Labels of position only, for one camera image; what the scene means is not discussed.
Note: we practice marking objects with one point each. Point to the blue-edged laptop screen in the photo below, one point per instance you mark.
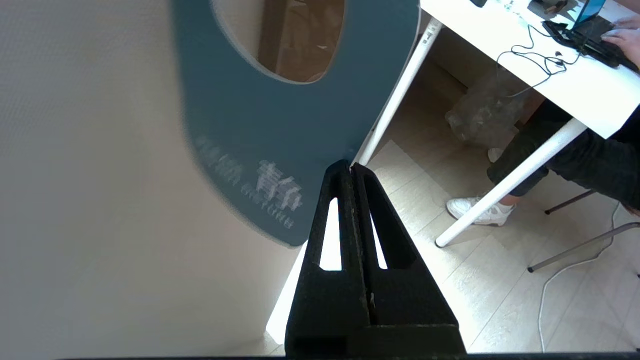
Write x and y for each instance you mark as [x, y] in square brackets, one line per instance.
[587, 12]

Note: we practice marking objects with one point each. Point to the metal frame chair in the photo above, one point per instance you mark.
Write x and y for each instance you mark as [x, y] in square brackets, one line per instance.
[580, 247]

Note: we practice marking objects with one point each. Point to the white sneaker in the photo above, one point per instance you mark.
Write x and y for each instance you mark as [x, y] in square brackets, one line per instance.
[496, 155]
[480, 212]

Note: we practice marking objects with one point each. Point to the small black case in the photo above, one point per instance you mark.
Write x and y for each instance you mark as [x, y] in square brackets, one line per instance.
[479, 3]

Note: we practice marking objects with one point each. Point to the white door hanger sign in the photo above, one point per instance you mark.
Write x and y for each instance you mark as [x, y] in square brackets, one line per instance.
[250, 125]

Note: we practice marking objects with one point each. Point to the bare bystander hand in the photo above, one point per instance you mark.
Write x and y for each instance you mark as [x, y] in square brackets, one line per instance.
[627, 37]

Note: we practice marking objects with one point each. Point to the white table with round legs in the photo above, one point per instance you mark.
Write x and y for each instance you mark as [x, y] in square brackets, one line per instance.
[575, 85]

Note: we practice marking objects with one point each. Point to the grey mottled bag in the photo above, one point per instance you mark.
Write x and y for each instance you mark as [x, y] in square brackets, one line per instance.
[490, 115]

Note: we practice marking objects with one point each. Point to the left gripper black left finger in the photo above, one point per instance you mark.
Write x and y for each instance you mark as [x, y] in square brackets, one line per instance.
[325, 310]

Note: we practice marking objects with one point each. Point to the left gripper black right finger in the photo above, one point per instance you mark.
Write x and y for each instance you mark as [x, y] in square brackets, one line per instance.
[410, 310]

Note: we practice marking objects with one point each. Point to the white room door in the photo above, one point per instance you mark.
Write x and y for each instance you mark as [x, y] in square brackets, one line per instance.
[75, 200]

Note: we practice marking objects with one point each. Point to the person leg in dark trousers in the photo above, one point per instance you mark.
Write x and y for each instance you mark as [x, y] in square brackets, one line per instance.
[590, 155]

